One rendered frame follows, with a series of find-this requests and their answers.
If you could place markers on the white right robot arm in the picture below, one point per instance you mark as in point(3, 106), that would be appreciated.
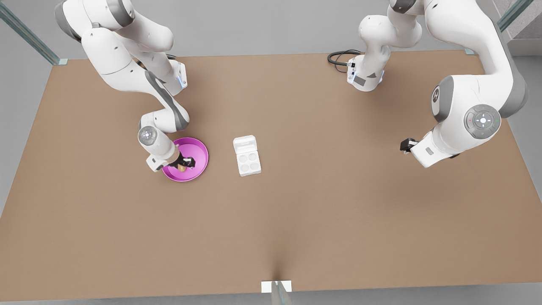
point(127, 51)

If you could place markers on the white egg box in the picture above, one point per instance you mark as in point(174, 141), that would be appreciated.
point(248, 162)

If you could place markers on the magenta round plate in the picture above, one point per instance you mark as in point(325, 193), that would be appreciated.
point(192, 153)

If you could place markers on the silver frame post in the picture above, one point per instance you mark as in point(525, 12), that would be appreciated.
point(277, 292)
point(29, 36)
point(506, 19)

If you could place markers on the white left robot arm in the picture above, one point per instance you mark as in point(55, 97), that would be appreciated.
point(465, 97)

